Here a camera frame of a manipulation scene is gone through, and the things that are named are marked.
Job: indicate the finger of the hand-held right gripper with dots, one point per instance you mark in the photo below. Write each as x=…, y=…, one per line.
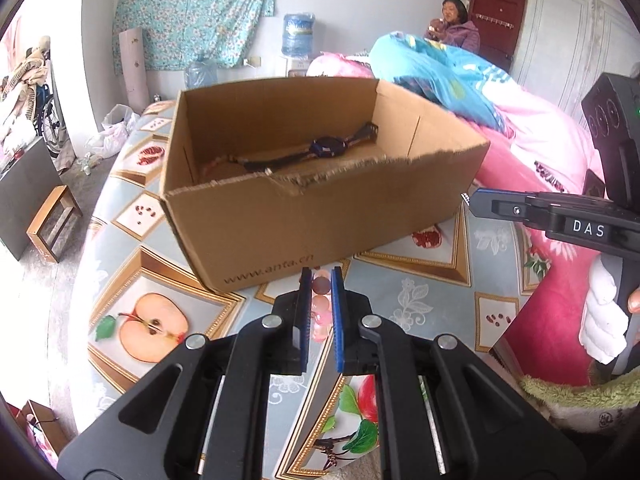
x=530, y=212
x=482, y=200

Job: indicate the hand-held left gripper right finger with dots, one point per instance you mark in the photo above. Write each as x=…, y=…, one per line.
x=339, y=330

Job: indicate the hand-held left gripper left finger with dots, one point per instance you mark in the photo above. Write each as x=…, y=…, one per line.
x=304, y=330

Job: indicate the brown cardboard box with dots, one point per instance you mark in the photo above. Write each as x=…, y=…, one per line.
x=300, y=220

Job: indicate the dark wristwatch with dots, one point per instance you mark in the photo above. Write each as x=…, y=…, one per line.
x=325, y=147

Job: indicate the person's right hand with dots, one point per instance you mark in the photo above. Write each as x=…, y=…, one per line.
x=602, y=310

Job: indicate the pink blanket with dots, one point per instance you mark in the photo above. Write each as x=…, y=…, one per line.
x=545, y=160

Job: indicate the fruit print tablecloth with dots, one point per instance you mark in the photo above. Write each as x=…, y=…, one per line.
x=425, y=300

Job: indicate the white wardrobe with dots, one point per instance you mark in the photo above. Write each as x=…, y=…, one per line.
x=565, y=35

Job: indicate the blue patterned quilt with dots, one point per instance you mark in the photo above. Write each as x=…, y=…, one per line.
x=430, y=75

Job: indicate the white water dispenser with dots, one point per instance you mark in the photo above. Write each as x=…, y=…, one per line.
x=300, y=66

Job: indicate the blue water jug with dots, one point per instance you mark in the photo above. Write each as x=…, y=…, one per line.
x=298, y=35

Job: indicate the empty clear water jug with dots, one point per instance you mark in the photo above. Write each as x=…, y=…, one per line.
x=200, y=74

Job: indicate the white plastic bags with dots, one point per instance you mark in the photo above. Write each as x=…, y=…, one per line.
x=115, y=127

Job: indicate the wooden stool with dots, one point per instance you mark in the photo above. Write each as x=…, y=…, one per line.
x=52, y=200

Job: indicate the dark cabinet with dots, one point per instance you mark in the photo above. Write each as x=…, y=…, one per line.
x=25, y=195

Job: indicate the pink rolled board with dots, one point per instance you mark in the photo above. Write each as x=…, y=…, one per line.
x=132, y=67

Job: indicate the wheelchair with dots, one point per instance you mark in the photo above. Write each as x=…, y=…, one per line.
x=50, y=125

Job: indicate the pile of clothes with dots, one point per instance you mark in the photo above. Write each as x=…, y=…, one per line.
x=27, y=70

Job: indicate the wall hook rail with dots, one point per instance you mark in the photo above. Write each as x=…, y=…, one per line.
x=495, y=19

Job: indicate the wall socket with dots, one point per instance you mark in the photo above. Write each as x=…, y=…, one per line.
x=252, y=61

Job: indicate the floral wall cloth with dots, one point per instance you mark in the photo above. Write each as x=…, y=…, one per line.
x=195, y=10

